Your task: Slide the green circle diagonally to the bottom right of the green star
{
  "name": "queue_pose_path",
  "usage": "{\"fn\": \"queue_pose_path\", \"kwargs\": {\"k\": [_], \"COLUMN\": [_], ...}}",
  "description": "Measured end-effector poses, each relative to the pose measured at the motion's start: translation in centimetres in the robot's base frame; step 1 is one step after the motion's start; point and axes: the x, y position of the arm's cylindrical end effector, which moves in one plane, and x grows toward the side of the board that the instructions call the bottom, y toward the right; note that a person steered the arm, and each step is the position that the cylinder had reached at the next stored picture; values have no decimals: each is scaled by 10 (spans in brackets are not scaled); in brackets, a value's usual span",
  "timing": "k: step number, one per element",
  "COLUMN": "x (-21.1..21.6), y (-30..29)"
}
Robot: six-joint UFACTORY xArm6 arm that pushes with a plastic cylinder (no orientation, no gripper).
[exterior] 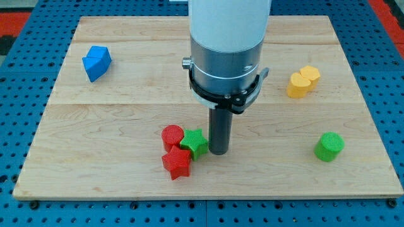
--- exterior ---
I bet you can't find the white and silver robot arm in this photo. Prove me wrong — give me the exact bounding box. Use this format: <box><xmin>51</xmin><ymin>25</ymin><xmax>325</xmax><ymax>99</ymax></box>
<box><xmin>189</xmin><ymin>0</ymin><xmax>271</xmax><ymax>95</ymax></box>

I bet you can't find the green star block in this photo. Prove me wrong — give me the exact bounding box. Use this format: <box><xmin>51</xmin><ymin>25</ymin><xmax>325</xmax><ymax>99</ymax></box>
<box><xmin>180</xmin><ymin>129</ymin><xmax>208</xmax><ymax>161</ymax></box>

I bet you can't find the red star block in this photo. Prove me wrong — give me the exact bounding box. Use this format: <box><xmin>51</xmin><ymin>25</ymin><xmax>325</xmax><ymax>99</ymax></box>
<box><xmin>162</xmin><ymin>146</ymin><xmax>191</xmax><ymax>180</ymax></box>

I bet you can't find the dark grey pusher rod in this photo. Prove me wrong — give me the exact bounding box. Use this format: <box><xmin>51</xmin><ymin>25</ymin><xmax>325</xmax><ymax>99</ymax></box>
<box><xmin>208</xmin><ymin>108</ymin><xmax>233</xmax><ymax>155</ymax></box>

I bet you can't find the red cylinder block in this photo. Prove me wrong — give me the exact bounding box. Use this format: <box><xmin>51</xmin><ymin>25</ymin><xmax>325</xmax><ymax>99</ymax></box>
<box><xmin>161</xmin><ymin>125</ymin><xmax>184</xmax><ymax>153</ymax></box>

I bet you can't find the wooden board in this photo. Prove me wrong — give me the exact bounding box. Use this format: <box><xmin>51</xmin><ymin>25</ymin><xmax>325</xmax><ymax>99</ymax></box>
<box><xmin>13</xmin><ymin>16</ymin><xmax>403</xmax><ymax>201</ymax></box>

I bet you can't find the yellow heart block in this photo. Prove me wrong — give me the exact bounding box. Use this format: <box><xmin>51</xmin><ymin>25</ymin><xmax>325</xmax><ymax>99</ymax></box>
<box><xmin>287</xmin><ymin>73</ymin><xmax>311</xmax><ymax>98</ymax></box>

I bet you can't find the yellow hexagon block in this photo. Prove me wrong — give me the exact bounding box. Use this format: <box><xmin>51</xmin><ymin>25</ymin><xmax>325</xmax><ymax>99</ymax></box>
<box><xmin>299</xmin><ymin>66</ymin><xmax>321</xmax><ymax>91</ymax></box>

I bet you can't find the blue pentagon block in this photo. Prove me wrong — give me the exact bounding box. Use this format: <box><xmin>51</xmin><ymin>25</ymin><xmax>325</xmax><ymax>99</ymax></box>
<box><xmin>82</xmin><ymin>57</ymin><xmax>111</xmax><ymax>83</ymax></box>

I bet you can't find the blue cube block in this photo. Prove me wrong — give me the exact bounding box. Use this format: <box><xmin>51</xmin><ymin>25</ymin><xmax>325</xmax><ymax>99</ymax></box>
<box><xmin>86</xmin><ymin>45</ymin><xmax>112</xmax><ymax>67</ymax></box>

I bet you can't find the green cylinder block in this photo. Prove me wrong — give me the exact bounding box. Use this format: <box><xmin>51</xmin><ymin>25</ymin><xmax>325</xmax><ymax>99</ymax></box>
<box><xmin>314</xmin><ymin>132</ymin><xmax>345</xmax><ymax>162</ymax></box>

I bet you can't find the black clamp bracket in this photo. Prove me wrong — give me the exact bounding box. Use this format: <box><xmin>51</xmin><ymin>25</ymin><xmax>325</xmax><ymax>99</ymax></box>
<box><xmin>188</xmin><ymin>67</ymin><xmax>270</xmax><ymax>115</ymax></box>

